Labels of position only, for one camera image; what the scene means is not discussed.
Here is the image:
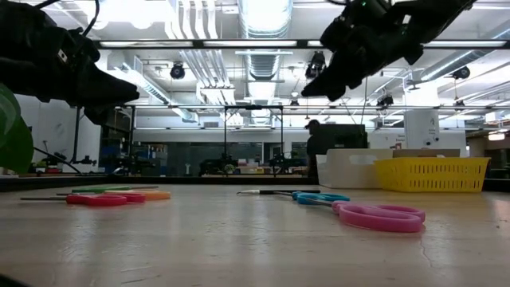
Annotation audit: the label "black left wrist camera cable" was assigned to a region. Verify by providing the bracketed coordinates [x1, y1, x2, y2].
[35, 0, 101, 37]

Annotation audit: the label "black aluminium rig frame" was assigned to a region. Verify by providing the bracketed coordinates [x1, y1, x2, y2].
[0, 38, 510, 192]

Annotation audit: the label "person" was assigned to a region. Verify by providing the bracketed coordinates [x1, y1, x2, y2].
[304, 119, 332, 179]

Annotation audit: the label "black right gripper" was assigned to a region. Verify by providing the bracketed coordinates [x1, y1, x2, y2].
[301, 0, 424, 102]

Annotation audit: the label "pink-handled scissors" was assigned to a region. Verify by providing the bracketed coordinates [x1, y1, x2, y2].
[308, 198, 426, 234]

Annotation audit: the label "white plastic bin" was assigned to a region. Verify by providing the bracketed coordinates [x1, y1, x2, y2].
[316, 148, 394, 190]

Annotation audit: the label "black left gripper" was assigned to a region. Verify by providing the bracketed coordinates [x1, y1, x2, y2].
[0, 2, 140, 125]

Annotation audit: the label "black workstation frame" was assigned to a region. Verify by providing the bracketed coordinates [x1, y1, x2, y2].
[224, 104, 284, 176]

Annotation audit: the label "blue-handled scissors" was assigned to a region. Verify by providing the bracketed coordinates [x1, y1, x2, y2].
[292, 191, 351, 206]

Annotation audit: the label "black computer monitor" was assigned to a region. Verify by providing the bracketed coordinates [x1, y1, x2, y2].
[318, 124, 368, 155]

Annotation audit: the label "yellow plastic basket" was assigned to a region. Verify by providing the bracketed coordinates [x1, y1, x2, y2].
[374, 156, 491, 194]

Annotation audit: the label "red-handled scissors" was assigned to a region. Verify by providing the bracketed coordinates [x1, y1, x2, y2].
[19, 192, 147, 207]

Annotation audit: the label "green leafy plant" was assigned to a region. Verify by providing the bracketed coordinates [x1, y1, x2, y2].
[0, 83, 35, 175]

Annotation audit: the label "orange-handled scissors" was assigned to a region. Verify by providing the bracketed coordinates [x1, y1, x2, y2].
[57, 190, 172, 202]

